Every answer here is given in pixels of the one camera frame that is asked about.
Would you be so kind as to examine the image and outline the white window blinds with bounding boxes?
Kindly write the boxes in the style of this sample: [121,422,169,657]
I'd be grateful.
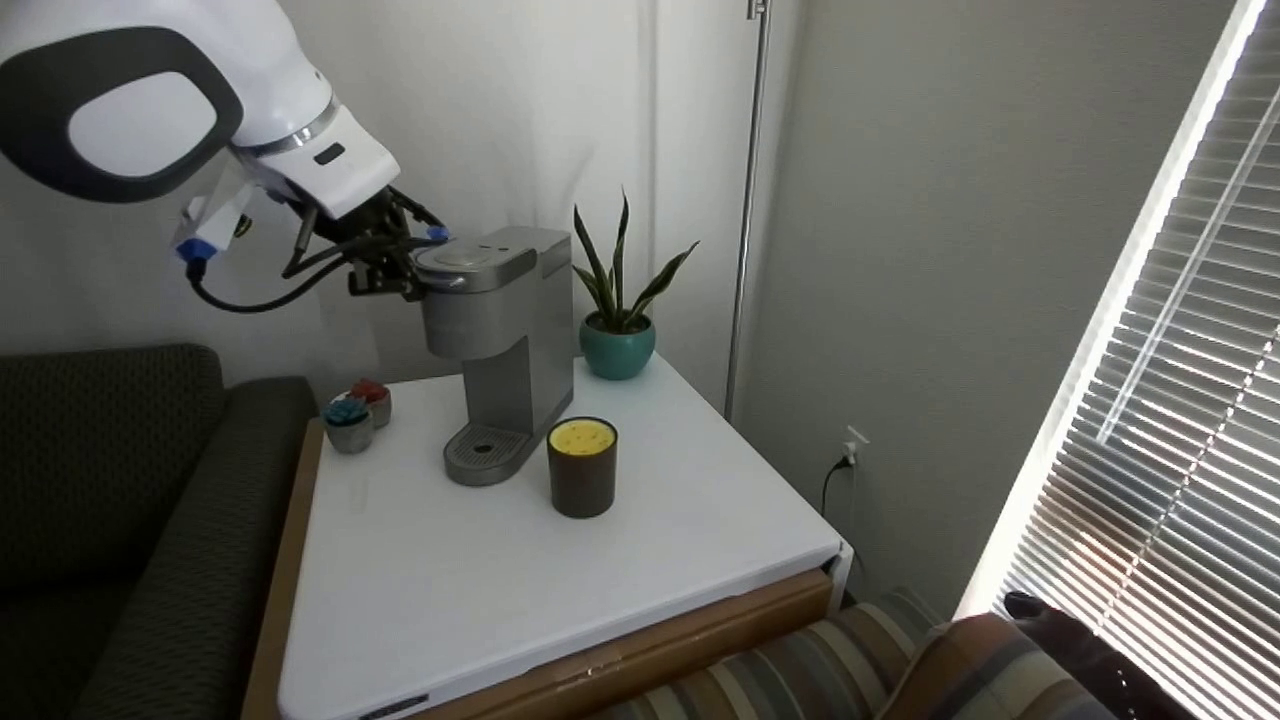
[957,0,1280,720]

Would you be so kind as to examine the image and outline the small grey bowl red inside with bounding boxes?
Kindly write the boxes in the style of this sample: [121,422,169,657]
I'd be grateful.
[347,380,395,434]

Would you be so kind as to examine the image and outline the striped upholstered armchair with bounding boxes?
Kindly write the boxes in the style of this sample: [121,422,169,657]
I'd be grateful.
[583,598,1124,720]

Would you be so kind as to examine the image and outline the dark brown fuzzy object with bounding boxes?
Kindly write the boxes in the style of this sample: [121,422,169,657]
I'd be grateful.
[1001,587,1195,720]

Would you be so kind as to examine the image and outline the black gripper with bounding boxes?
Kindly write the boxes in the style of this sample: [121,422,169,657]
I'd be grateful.
[297,190,450,300]

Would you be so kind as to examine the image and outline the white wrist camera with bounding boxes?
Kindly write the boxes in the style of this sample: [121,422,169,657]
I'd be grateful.
[170,184,265,275]

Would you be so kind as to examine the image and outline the snake plant in teal pot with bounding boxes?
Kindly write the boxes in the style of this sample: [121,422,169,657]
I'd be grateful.
[568,196,699,383]

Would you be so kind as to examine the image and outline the white table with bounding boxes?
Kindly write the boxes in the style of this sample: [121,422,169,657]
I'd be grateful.
[240,417,841,720]

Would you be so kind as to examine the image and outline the dark jar candle yellow wax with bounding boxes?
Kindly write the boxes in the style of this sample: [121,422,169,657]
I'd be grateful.
[545,413,624,523]

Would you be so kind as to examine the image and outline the dark grey fabric sofa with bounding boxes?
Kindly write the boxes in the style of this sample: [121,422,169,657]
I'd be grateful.
[0,339,318,720]

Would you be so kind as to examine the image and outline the grey pod coffee maker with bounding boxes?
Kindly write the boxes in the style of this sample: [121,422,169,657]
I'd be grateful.
[407,226,581,492]

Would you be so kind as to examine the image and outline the black camera cable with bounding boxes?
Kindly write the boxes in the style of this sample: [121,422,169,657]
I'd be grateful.
[183,226,358,322]

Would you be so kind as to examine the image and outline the black power cord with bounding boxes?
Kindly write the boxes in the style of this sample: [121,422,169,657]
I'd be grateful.
[812,452,854,523]

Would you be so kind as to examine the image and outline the small grey bowl blue inside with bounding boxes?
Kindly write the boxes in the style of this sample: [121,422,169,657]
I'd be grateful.
[318,398,378,462]

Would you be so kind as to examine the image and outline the thin grey vertical pole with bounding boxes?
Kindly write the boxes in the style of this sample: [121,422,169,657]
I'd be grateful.
[720,0,770,422]

